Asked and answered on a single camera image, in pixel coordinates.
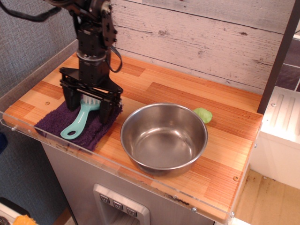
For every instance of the green toy vegetable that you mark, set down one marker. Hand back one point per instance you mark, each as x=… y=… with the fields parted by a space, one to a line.
x=204 y=114

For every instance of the dark grey right post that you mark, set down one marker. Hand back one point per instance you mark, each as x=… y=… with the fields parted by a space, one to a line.
x=281 y=55

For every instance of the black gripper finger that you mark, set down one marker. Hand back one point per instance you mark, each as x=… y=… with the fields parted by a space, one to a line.
x=105 y=111
x=72 y=97

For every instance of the stainless steel bowl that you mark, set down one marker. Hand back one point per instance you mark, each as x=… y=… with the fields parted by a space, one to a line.
x=164 y=139

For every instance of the grey toy fridge cabinet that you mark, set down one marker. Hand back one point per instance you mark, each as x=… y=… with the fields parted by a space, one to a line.
x=77 y=178

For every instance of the purple folded towel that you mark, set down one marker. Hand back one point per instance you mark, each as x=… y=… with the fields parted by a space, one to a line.
x=57 y=120

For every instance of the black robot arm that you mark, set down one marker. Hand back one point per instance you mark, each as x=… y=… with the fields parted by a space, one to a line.
x=96 y=35

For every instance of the silver dispenser panel with buttons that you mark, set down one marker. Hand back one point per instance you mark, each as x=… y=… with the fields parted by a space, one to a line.
x=116 y=209

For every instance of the orange object bottom left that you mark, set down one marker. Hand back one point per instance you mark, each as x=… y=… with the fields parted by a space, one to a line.
x=24 y=220

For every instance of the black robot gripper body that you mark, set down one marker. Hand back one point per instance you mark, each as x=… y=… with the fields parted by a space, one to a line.
x=93 y=79

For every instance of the clear acrylic front guard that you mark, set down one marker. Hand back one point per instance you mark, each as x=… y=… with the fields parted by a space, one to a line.
x=207 y=187

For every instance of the teal brush with white bristles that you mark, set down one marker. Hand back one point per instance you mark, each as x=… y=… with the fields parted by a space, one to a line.
x=87 y=104

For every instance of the white toy sink unit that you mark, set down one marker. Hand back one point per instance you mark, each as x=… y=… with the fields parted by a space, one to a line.
x=276 y=153

